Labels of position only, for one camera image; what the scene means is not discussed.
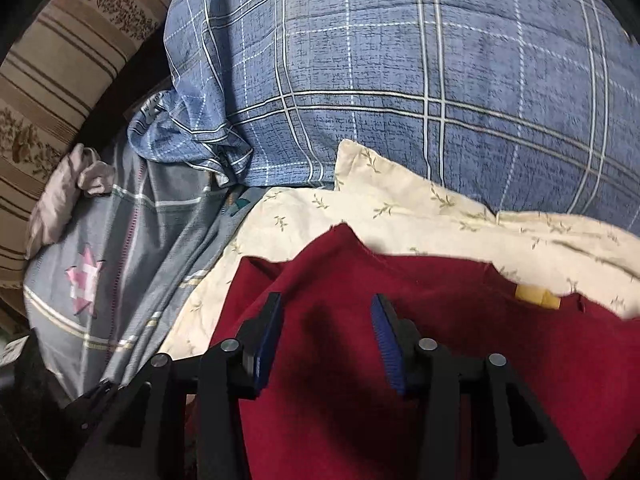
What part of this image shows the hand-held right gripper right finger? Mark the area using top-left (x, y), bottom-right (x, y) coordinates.
top-left (370, 294), bottom-right (583, 480)

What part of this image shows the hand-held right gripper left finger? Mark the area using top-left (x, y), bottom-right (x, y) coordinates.
top-left (65, 291), bottom-right (285, 480)

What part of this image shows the dark red sweater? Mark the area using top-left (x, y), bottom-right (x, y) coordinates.
top-left (185, 222), bottom-right (640, 480)

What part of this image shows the cream floral bed sheet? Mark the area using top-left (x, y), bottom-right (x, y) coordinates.
top-left (160, 139), bottom-right (640, 361)

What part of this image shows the grey plaid pillow pink star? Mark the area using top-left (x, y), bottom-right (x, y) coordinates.
top-left (22, 130), bottom-right (261, 401)

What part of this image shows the blue plaid pillow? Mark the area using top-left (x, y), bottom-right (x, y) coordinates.
top-left (127, 0), bottom-right (640, 238)

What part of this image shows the pale pink cloth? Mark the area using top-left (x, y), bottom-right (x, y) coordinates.
top-left (26, 144), bottom-right (117, 260)

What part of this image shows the brown striped floral fabric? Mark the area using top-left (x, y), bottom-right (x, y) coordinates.
top-left (0, 0), bottom-right (186, 288)

